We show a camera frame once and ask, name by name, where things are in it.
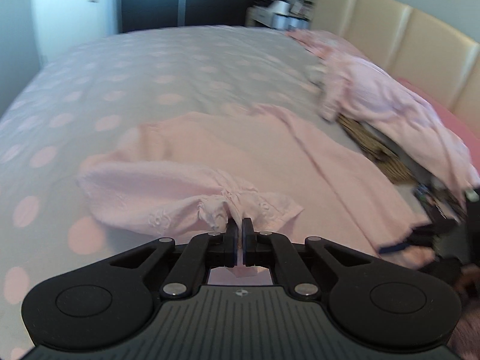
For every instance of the pink pillow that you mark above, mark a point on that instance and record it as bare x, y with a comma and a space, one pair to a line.
450, 120

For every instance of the pink embroidered garment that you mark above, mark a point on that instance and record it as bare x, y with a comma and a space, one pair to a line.
262, 150

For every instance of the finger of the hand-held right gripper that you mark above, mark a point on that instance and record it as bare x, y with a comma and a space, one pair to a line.
393, 248

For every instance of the grey pink-dotted bedspread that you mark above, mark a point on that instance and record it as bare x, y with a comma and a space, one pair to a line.
150, 75

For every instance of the beige padded headboard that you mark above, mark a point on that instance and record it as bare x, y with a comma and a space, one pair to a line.
412, 33

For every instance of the white door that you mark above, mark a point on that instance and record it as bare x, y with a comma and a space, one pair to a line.
67, 7

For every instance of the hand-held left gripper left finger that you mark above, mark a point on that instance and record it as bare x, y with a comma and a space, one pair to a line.
233, 240

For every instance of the brown striped garment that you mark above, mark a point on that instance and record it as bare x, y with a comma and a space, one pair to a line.
375, 146

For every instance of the white storage shelf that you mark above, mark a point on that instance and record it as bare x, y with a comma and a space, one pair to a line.
273, 11

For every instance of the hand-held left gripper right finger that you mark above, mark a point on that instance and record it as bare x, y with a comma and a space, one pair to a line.
247, 240

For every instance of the person's purple fleece clothing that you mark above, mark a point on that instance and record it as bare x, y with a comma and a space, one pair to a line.
468, 326

